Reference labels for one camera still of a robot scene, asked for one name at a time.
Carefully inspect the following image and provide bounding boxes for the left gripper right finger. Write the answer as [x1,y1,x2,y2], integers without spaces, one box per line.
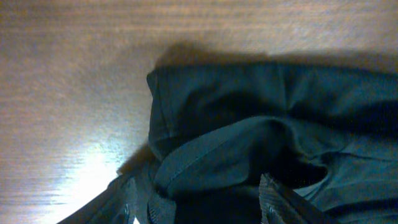
[259,174,339,224]

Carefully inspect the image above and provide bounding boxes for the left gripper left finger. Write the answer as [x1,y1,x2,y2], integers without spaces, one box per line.
[59,175,177,224]

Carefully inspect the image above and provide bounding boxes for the black t-shirt with logo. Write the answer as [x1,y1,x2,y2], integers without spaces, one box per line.
[147,63,397,223]

